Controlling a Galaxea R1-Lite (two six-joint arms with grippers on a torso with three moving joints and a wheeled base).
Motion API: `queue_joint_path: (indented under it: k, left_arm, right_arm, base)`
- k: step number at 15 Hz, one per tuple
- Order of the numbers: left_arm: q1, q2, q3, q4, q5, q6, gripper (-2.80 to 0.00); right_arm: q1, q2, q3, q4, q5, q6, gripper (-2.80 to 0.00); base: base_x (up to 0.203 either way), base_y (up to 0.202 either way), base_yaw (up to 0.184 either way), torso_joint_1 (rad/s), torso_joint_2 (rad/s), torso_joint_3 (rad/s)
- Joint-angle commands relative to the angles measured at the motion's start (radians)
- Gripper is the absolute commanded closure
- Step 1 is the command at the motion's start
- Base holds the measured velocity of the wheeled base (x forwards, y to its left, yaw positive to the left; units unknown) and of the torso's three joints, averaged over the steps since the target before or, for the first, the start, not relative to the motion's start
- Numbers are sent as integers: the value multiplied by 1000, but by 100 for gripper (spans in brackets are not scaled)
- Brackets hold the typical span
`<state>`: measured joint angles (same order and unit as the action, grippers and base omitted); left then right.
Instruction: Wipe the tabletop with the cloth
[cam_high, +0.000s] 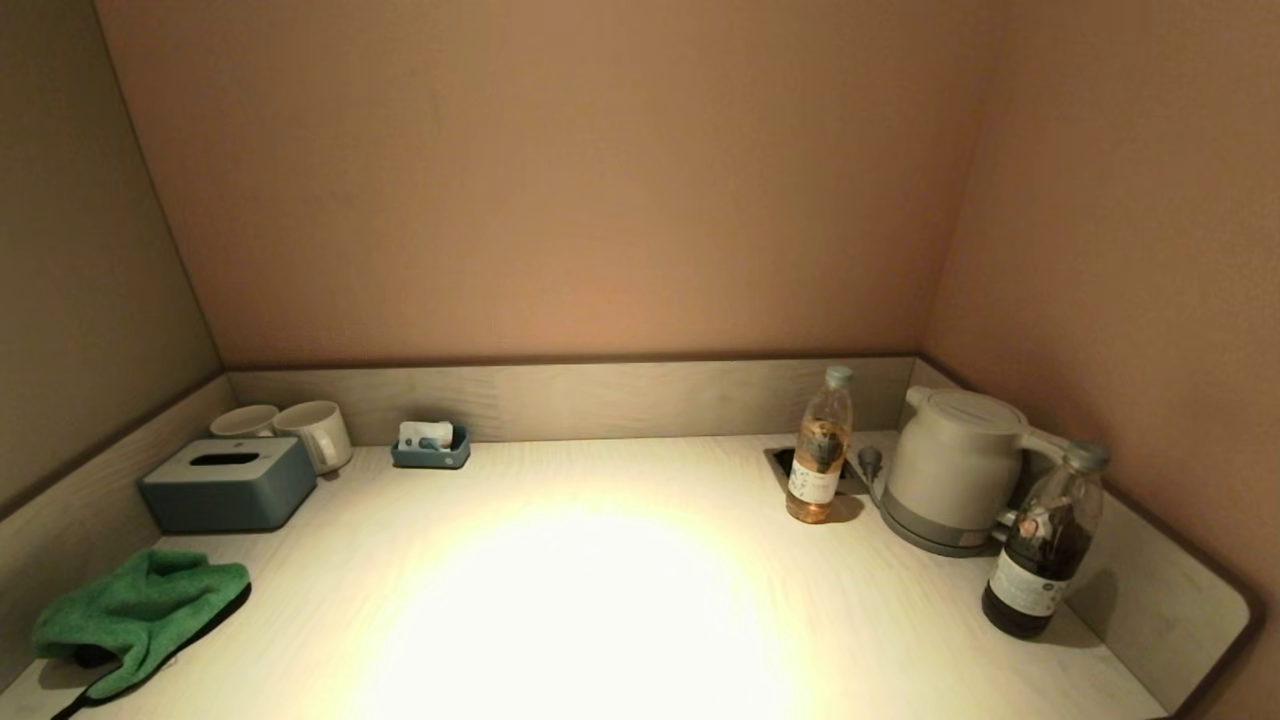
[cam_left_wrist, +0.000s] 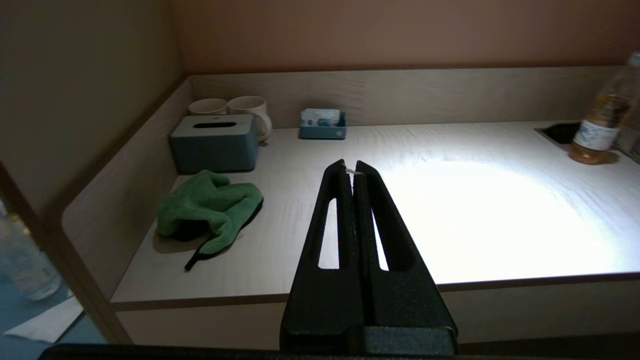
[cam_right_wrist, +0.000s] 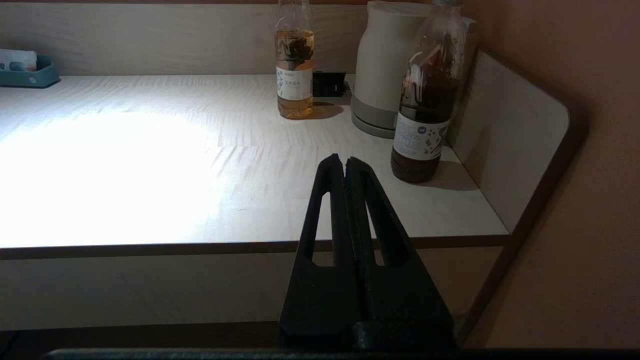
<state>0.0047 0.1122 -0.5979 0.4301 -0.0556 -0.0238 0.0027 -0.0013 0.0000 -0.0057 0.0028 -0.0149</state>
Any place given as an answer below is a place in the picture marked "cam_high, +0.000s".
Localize grey-blue tissue box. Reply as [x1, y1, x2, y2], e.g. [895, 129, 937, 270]
[138, 437, 318, 534]

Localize grey power plug with cord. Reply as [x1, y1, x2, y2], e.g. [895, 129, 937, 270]
[857, 445, 898, 517]

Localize light tea plastic bottle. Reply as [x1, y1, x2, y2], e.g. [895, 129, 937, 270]
[785, 365, 857, 524]

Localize white electric kettle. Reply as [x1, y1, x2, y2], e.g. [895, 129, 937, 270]
[883, 385, 1081, 529]

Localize dark tea plastic bottle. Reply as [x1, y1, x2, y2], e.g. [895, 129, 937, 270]
[981, 441, 1113, 639]

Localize green microfibre cloth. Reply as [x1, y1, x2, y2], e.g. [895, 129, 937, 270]
[31, 548, 252, 719]

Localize grey kettle base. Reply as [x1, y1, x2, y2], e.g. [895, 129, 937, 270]
[877, 492, 1017, 559]

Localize black recessed table socket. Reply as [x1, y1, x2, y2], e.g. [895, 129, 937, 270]
[764, 445, 870, 495]

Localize cream ceramic mug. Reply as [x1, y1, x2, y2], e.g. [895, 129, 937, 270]
[273, 400, 354, 476]
[209, 404, 280, 440]

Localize small blue sachet tray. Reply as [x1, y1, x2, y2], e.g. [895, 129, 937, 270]
[391, 424, 472, 470]

